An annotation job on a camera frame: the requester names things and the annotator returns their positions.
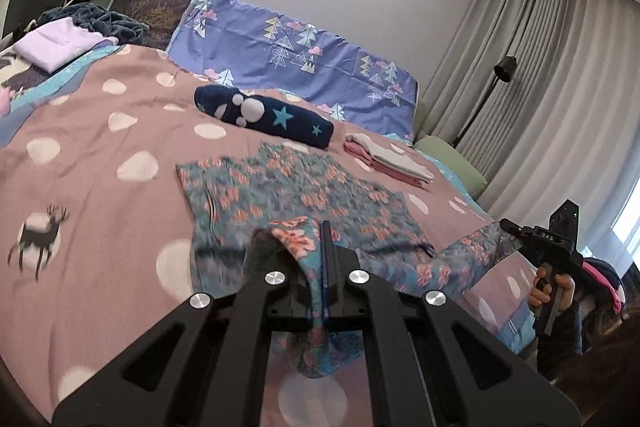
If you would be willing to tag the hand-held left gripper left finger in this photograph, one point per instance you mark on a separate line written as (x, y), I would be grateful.
(290, 302)

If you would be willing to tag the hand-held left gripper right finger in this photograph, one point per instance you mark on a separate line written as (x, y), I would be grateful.
(345, 297)

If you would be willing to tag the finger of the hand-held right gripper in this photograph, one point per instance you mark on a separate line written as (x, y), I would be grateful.
(512, 228)

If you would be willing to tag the teal floral garment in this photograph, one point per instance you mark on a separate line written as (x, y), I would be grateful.
(310, 187)

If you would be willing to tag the person's right forearm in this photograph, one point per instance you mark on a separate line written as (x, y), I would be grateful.
(565, 337)

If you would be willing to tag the folded pink and white clothes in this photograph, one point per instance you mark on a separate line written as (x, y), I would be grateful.
(395, 162)

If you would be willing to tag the person's right hand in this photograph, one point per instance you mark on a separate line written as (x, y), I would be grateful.
(564, 292)

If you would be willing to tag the pink and black garment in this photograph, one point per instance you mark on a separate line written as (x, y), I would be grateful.
(605, 282)

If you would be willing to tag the bright window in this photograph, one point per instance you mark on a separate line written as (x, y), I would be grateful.
(630, 222)

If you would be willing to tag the green pillow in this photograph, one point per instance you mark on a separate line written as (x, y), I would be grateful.
(450, 162)

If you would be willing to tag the folded pink garment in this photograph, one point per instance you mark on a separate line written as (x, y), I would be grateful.
(360, 154)

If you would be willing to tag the white curtain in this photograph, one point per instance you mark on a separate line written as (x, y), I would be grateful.
(550, 82)

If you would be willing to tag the black floor lamp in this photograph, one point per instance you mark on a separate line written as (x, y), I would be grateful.
(506, 68)

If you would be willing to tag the navy star print blanket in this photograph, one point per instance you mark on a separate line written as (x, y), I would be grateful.
(280, 117)

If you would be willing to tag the pink polka dot blanket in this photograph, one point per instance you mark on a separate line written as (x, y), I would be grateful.
(100, 187)

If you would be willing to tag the blue tree print sheet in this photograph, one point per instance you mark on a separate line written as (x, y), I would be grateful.
(300, 42)

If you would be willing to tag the dark tree print sheet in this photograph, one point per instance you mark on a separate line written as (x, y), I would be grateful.
(160, 12)

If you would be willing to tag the dark blue fleece blanket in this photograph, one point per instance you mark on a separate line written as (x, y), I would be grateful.
(110, 24)

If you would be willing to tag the dark animal print sheet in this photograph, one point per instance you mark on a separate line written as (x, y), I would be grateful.
(25, 79)

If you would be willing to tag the folded lavender cloth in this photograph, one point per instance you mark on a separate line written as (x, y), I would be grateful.
(55, 42)

